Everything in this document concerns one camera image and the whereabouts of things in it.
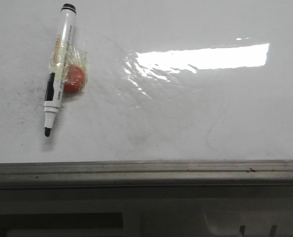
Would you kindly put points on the red ball taped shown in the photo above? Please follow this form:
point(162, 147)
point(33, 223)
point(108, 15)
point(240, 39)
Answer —
point(75, 77)

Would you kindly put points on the white black whiteboard marker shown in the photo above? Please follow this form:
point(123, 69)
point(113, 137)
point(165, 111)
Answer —
point(58, 66)

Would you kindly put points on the white whiteboard with aluminium frame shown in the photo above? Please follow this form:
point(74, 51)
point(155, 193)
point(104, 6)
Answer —
point(179, 92)

